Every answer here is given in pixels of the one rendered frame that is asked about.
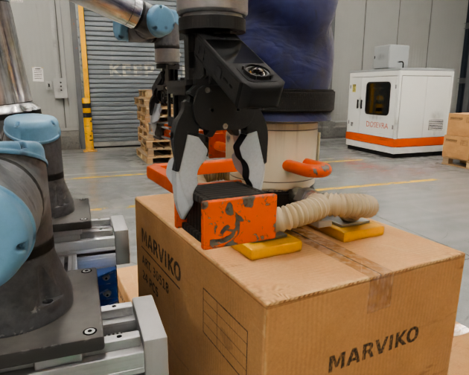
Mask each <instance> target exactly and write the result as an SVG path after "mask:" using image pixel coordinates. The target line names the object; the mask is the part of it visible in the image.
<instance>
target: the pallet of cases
mask: <svg viewBox="0 0 469 375"><path fill-rule="evenodd" d="M442 157H443V161H442V164H446V165H450V166H455V167H461V168H465V169H469V112H462V113H449V116H448V123H447V134H446V135H444V143H443V150H442ZM453 159H456V160H460V162H461V163H465V164H466V166H462V165H459V164H453Z"/></svg>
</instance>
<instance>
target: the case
mask: <svg viewBox="0 0 469 375"><path fill-rule="evenodd" d="M364 219H368V220H370V221H372V222H376V223H377V224H380V225H383V226H384V232H383V235H380V236H376V237H368V238H364V239H360V240H353V241H349V242H342V241H340V240H338V239H335V238H333V237H331V236H329V235H327V234H324V233H322V232H321V231H317V230H316V229H314V228H311V227H309V226H307V225H303V226H302V227H297V228H292V229H291V230H285V232H286V233H288V234H289V235H291V236H293V237H295V238H297V239H299V240H301V242H302V244H301V251H296V252H292V253H287V254H280V255H276V256H272V257H265V258H261V259H257V260H250V259H249V258H247V257H246V256H244V255H243V254H241V253H240V252H239V251H237V250H236V249H234V248H232V247H231V246H226V247H222V248H217V249H209V250H203V249H202V248H201V242H199V241H198V240H197V239H195V238H194V237H192V236H191V235H190V234H189V233H188V232H187V231H185V230H184V229H183V228H176V227H175V225H174V199H173V193H166V194H159V195H151V196H137V197H136V198H135V221H136V242H137V264H138V296H139V297H141V296H145V295H152V296H153V300H154V302H155V305H156V308H157V310H158V313H159V316H160V319H161V321H162V324H163V327H164V329H165V332H166V335H167V350H168V369H169V375H447V374H448V368H449V364H450V354H451V348H452V343H453V334H454V328H455V323H456V314H457V309H458V303H459V293H460V289H461V283H462V273H463V268H464V263H465V253H464V252H462V251H458V250H456V249H452V248H450V247H448V246H444V245H442V244H439V243H436V242H433V241H431V240H428V239H425V238H423V237H419V236H417V235H414V234H411V233H409V232H406V231H403V230H400V229H398V228H395V227H392V226H390V225H386V224H384V223H381V222H378V221H376V220H373V219H369V218H364Z"/></svg>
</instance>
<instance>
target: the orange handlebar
mask: <svg viewBox="0 0 469 375"><path fill-rule="evenodd" d="M169 132H170V130H168V129H166V130H165V134H166V135H169ZM214 149H215V150H218V151H220V152H224V153H225V152H226V143H223V142H220V141H216V142H215V143H214ZM167 165H168V163H160V164H152V165H149V166H147V177H148V178H149V179H150V180H152V181H153V182H155V183H156V184H158V185H160V186H162V187H163V188H164V189H166V190H168V191H170V192H171V193H173V185H172V184H171V183H170V181H169V179H168V177H167V175H166V169H167ZM282 167H283V169H284V170H285V171H287V172H290V173H295V174H297V175H300V176H305V177H310V178H322V177H326V176H329V175H330V174H331V172H332V167H331V166H330V165H329V164H328V163H325V162H322V161H317V160H313V159H309V158H306V159H305V160H304V161H303V162H302V163H301V162H298V161H293V160H286V161H284V162H283V164H282ZM230 172H238V171H237V170H236V168H235V166H234V164H233V161H232V158H229V159H217V160H205V161H204V162H203V164H202V165H201V166H200V168H199V170H198V173H197V175H202V174H212V173H230Z"/></svg>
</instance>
